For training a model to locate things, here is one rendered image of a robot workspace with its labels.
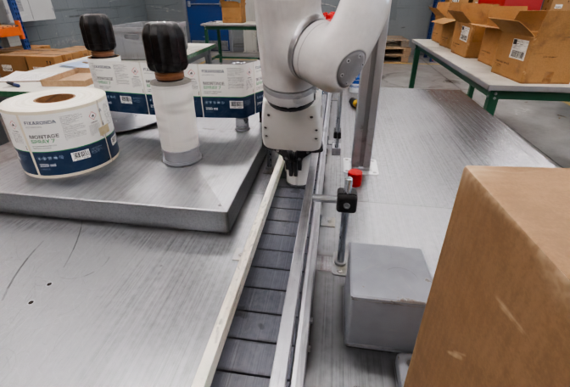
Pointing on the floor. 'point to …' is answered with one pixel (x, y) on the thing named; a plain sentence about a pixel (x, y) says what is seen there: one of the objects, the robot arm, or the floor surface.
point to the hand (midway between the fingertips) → (293, 164)
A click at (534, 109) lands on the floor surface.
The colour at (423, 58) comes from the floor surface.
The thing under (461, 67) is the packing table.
